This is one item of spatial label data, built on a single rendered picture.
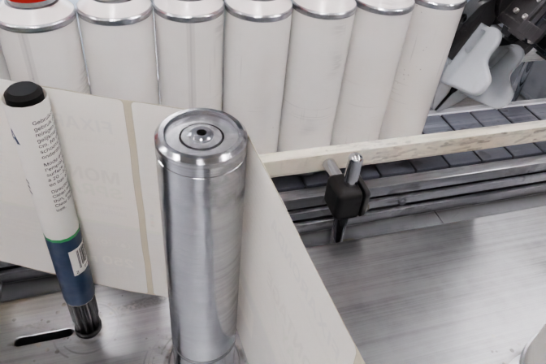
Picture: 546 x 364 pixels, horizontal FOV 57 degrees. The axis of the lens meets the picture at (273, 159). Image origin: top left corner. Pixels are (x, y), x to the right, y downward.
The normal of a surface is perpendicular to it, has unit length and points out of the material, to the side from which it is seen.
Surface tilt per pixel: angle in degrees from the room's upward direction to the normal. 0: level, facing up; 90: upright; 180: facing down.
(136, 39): 90
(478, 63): 63
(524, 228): 0
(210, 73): 90
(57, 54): 90
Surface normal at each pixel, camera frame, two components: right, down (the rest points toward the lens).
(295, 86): -0.58, 0.49
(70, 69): 0.87, 0.37
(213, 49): 0.73, 0.48
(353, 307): 0.08, -0.76
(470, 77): -0.82, -0.24
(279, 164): 0.28, 0.63
